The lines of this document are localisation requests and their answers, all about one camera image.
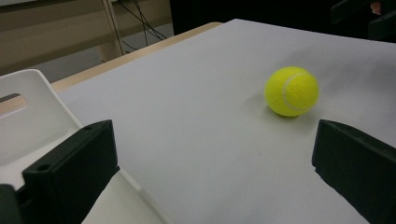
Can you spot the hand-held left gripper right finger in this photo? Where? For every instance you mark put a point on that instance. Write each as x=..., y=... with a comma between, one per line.
x=358, y=168

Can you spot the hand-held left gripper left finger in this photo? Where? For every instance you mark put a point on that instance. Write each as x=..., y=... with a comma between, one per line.
x=71, y=168

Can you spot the white plastic basket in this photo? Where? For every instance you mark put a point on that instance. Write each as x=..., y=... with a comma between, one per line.
x=34, y=130

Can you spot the yellow tennis ball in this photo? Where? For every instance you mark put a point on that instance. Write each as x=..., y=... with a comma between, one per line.
x=291, y=91

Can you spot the white table mat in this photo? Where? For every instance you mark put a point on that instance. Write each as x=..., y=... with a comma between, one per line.
x=202, y=124

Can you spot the beige wooden furniture frame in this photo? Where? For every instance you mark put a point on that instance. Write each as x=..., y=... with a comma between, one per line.
x=111, y=31

